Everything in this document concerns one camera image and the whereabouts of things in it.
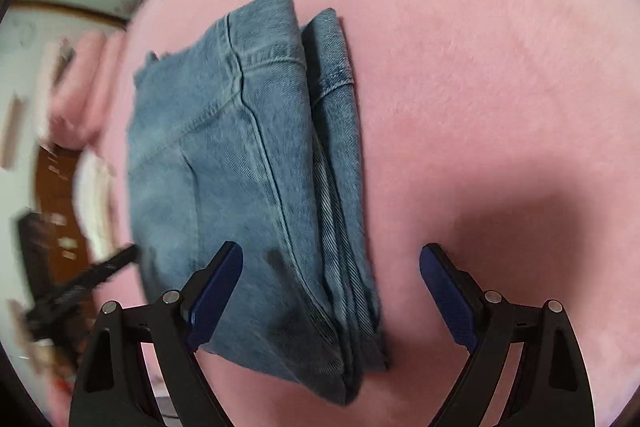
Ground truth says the wooden headboard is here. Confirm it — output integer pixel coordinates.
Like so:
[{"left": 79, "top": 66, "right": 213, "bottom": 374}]
[{"left": 30, "top": 144, "right": 136, "bottom": 308}]

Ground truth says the blue denim jacket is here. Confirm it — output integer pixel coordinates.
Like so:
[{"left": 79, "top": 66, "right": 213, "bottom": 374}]
[{"left": 126, "top": 0, "right": 393, "bottom": 408}]

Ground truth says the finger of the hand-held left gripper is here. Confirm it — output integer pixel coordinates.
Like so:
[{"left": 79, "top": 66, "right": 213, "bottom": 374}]
[{"left": 27, "top": 244, "right": 140, "bottom": 323}]

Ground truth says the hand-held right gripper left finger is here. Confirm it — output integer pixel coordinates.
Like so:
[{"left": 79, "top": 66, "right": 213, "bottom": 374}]
[{"left": 68, "top": 241, "right": 244, "bottom": 427}]

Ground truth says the folded pink quilt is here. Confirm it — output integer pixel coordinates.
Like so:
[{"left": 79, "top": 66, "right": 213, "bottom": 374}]
[{"left": 45, "top": 29, "right": 128, "bottom": 148}]

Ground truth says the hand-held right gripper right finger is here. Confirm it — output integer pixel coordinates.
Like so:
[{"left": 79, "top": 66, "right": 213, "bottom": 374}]
[{"left": 419, "top": 243, "right": 596, "bottom": 427}]

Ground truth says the folded white cloth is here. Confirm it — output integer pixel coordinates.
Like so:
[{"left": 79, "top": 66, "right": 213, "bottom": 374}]
[{"left": 75, "top": 152, "right": 118, "bottom": 258}]

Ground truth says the pink bed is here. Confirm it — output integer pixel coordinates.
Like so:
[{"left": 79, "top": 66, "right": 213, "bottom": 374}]
[{"left": 90, "top": 0, "right": 640, "bottom": 427}]

